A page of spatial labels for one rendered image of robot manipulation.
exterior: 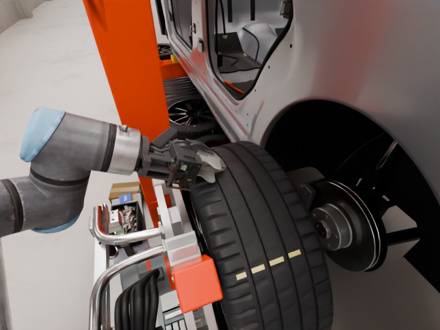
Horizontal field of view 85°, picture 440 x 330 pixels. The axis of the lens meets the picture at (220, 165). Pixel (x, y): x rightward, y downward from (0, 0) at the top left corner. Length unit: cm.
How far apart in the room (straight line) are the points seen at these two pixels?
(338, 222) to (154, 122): 70
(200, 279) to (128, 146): 26
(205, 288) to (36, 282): 168
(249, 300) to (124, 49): 69
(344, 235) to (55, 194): 79
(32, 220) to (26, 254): 175
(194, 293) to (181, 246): 11
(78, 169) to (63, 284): 155
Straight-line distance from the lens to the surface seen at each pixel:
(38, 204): 49
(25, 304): 203
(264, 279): 53
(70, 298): 190
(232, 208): 52
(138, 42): 78
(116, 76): 81
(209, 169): 56
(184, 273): 46
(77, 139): 43
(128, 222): 131
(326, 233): 92
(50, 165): 46
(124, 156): 44
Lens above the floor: 157
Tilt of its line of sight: 41 degrees down
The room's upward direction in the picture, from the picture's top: straight up
